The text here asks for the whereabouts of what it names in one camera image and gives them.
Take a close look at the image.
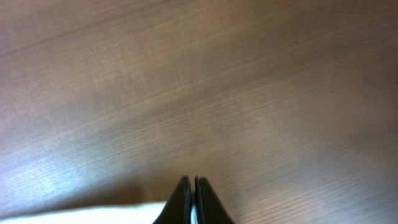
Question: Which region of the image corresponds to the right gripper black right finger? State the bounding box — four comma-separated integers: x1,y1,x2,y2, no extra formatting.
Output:
195,177,234,224

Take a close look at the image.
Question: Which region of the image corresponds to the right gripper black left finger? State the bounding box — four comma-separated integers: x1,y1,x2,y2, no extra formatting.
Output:
154,176,191,224

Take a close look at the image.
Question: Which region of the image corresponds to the white polo shirt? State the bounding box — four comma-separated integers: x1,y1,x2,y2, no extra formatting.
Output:
0,201,200,224

